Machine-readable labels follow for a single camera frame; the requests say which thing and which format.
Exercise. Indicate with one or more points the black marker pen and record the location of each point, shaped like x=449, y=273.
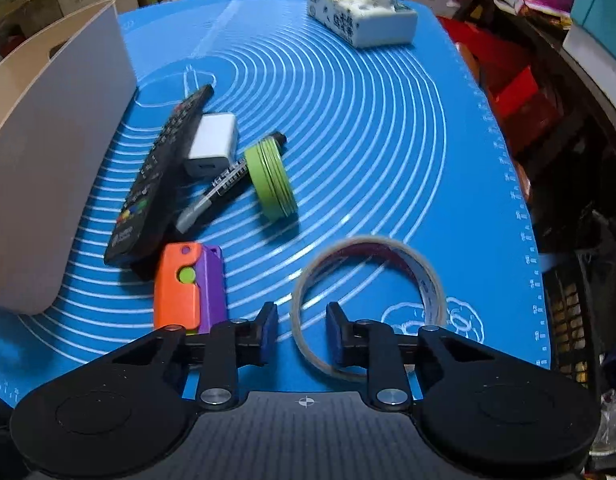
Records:
x=212, y=195

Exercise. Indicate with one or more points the black remote control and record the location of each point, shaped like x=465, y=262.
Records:
x=152, y=180

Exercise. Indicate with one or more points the clear tape roll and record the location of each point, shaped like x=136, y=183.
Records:
x=430, y=285

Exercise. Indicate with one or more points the orange purple toy knife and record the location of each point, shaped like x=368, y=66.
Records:
x=175, y=295

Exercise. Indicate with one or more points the blue silicone baking mat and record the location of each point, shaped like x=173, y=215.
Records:
x=368, y=160

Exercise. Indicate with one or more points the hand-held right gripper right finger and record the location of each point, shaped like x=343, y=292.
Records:
x=336, y=335

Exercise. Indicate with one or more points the black plastic crate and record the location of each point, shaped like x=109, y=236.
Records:
x=568, y=320

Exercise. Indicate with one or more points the red box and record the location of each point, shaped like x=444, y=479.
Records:
x=518, y=90

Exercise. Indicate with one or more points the beige plastic storage bin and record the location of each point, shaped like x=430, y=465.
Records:
x=47, y=160

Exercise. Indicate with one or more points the patterned tissue box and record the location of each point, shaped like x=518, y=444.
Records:
x=368, y=20

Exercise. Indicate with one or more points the white wall charger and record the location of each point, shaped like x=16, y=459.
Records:
x=212, y=140

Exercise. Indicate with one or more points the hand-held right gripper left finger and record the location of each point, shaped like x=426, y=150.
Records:
x=269, y=332

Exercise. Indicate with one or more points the white box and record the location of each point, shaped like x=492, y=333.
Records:
x=588, y=45

